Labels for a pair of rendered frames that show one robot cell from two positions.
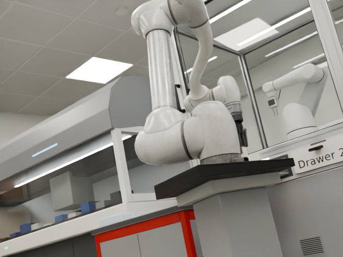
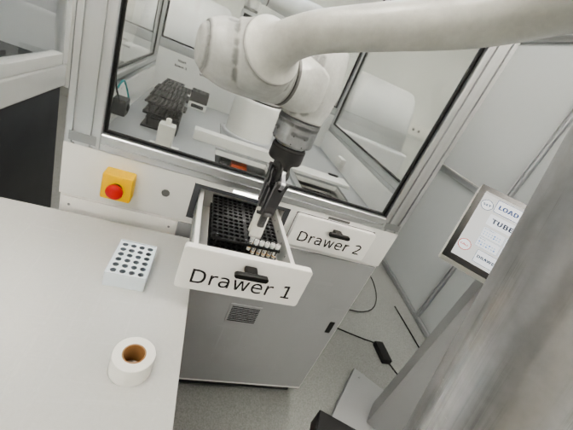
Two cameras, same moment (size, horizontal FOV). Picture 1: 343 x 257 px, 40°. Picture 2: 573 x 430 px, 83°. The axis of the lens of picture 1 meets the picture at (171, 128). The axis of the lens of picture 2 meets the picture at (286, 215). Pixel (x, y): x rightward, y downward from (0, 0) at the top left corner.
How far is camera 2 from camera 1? 2.04 m
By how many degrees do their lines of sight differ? 70
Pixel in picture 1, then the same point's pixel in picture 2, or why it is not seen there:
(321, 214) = not seen: hidden behind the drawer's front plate
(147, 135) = not seen: outside the picture
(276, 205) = not seen: hidden behind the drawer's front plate
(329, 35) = (475, 97)
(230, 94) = (327, 109)
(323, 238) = (263, 311)
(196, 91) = (287, 64)
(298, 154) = (308, 223)
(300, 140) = (321, 204)
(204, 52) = (476, 41)
